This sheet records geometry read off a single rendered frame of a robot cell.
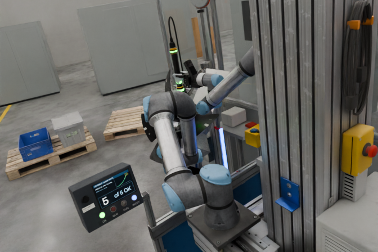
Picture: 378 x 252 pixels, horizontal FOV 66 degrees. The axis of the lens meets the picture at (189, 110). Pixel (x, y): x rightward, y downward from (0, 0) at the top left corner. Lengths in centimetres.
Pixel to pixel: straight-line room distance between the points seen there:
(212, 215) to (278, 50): 67
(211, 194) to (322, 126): 49
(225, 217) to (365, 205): 48
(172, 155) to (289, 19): 67
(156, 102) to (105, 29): 596
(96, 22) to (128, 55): 101
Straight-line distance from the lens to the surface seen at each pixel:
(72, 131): 461
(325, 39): 80
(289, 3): 85
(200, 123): 176
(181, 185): 112
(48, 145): 465
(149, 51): 740
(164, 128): 125
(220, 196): 116
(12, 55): 887
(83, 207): 132
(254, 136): 182
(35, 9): 1387
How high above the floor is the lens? 190
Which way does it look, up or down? 21 degrees down
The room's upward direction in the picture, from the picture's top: 10 degrees counter-clockwise
